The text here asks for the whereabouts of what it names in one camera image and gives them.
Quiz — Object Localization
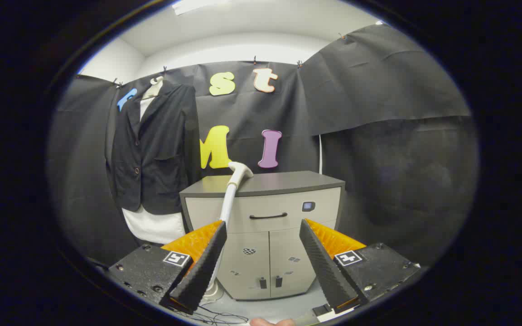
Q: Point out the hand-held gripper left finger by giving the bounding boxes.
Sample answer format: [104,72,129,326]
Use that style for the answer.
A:
[108,220,228,315]

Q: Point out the white garment steamer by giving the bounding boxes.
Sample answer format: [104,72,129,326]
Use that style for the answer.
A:
[200,161,254,305]

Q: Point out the black floor cables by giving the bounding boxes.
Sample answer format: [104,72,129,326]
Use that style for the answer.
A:
[170,304,249,326]

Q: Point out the black backdrop cloth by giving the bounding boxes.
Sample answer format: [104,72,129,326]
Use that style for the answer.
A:
[48,23,479,268]

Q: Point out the row of black cloth clips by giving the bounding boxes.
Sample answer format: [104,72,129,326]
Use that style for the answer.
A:
[76,33,348,89]

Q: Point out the white shirt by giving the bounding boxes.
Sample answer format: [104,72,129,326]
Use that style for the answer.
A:
[122,93,187,245]

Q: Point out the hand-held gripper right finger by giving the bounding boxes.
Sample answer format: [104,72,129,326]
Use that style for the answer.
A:
[299,218,421,314]

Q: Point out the black suit jacket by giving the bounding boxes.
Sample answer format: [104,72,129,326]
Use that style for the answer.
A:
[111,81,200,216]

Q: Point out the grey cabinet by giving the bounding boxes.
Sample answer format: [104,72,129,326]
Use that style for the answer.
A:
[179,171,346,301]

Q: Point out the large ceiling light panel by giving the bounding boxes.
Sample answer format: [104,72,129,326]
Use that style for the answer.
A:
[173,0,232,15]

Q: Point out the white plastic hanger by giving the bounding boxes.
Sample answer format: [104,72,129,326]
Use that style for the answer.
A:
[148,76,164,98]

